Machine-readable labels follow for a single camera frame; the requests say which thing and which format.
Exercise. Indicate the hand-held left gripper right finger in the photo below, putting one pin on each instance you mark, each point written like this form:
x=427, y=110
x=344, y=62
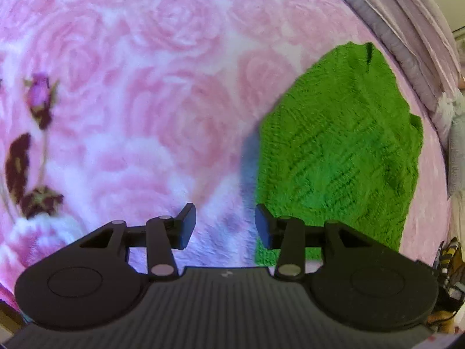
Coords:
x=264, y=226

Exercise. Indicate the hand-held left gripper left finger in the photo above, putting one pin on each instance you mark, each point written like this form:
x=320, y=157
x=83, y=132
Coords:
x=184, y=225

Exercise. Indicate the green knitted sweater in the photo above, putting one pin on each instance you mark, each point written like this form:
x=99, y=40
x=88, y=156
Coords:
x=338, y=145

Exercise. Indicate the pink rose printed blanket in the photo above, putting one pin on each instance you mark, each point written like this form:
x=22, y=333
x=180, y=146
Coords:
x=152, y=91

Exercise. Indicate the yellow black striped object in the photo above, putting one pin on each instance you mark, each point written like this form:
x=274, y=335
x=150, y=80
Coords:
x=449, y=261

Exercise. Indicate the grey pillow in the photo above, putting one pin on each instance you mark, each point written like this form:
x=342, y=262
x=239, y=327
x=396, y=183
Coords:
x=457, y=152

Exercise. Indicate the folded lilac quilt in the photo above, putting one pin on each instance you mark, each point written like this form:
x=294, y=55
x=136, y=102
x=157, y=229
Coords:
x=403, y=18

